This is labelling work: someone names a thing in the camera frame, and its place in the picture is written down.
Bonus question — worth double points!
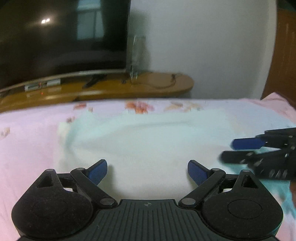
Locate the white knit sweater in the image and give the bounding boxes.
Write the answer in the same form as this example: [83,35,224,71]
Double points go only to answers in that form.
[58,108,293,209]

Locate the pink floral bedsheet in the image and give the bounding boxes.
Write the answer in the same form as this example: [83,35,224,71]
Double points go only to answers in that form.
[0,92,296,241]

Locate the silver set-top box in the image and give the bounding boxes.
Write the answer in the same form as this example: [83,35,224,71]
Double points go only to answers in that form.
[24,79,62,91]

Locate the clear glass vase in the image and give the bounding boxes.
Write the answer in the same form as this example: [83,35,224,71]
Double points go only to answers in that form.
[126,35,147,83]

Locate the brown wooden door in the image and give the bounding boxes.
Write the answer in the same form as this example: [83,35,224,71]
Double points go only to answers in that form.
[261,10,296,107]

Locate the black curved television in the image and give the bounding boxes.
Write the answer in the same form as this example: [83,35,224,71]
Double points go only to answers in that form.
[0,0,131,93]

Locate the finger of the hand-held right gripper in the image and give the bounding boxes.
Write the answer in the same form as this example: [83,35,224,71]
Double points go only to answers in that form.
[219,148,296,180]
[231,127,296,151]

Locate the black cable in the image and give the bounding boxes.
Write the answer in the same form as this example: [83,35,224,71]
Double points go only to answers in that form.
[139,73,185,90]

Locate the wooden television stand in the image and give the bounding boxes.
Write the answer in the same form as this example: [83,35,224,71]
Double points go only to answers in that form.
[0,72,194,113]

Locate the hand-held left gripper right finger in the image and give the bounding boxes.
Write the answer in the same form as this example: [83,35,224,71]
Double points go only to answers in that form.
[179,160,260,208]

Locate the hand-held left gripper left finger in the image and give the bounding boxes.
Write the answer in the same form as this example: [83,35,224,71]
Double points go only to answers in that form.
[37,159,118,209]

